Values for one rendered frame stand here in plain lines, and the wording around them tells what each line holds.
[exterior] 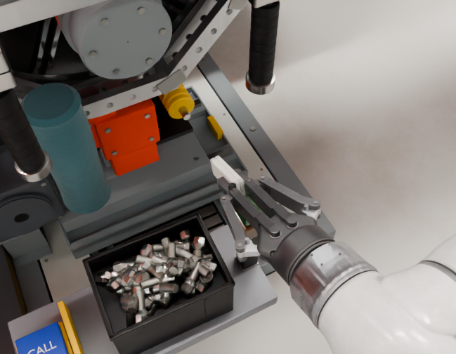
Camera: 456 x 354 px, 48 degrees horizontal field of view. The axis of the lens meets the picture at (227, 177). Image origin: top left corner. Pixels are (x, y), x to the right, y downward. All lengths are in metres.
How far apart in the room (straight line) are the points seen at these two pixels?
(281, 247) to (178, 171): 0.76
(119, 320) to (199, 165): 0.60
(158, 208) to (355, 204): 0.59
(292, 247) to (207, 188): 0.80
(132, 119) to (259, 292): 0.40
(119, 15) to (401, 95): 1.36
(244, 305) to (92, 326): 0.26
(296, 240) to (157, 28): 0.33
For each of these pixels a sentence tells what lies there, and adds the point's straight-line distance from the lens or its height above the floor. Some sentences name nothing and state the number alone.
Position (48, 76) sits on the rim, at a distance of 1.02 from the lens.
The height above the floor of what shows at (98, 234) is 0.16.
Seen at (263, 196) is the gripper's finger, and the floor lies 0.73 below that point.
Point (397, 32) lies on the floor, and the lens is 2.15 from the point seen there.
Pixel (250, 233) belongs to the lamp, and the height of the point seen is 0.59.
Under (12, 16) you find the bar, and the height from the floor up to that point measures 0.96.
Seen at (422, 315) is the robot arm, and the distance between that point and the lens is 0.52.
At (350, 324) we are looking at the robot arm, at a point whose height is 0.82.
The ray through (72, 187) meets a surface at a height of 0.57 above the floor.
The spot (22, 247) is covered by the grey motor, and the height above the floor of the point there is 0.12.
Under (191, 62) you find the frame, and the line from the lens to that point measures 0.99.
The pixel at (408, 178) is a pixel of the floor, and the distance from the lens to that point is 1.68.
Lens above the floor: 1.30
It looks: 55 degrees down
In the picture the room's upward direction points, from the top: straight up
